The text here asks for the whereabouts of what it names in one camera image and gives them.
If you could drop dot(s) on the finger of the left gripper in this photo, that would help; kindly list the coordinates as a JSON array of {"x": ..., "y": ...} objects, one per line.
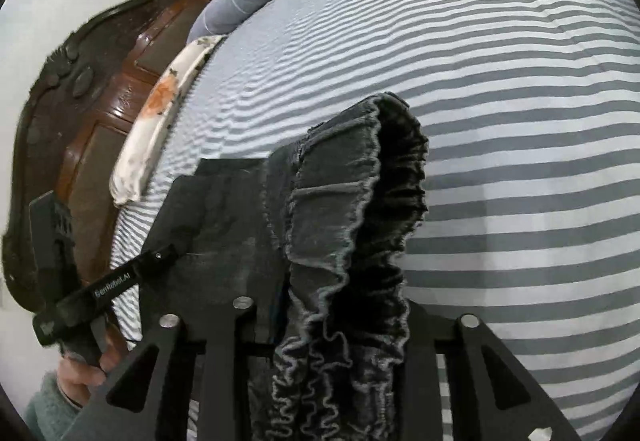
[{"x": 151, "y": 268}]

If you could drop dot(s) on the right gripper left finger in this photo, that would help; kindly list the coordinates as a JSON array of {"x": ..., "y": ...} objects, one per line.
[{"x": 147, "y": 396}]

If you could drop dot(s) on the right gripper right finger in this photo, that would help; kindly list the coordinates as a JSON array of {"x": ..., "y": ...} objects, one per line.
[{"x": 491, "y": 395}]

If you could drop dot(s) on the dark grey denim pants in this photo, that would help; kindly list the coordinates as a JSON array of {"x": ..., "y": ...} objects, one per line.
[{"x": 311, "y": 234}]

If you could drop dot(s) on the grey fleece sleeve forearm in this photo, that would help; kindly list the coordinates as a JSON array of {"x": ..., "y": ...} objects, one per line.
[{"x": 50, "y": 413}]

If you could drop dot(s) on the person left hand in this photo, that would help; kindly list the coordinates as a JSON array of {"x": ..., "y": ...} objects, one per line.
[{"x": 77, "y": 380}]

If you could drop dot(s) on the floral white orange pillow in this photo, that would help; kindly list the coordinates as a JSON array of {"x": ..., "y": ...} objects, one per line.
[{"x": 141, "y": 150}]

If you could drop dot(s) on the dark carved wooden headboard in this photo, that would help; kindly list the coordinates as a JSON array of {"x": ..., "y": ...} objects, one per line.
[{"x": 74, "y": 123}]

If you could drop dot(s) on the grey white striped bed sheet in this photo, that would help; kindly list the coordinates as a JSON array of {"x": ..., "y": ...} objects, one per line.
[{"x": 531, "y": 108}]

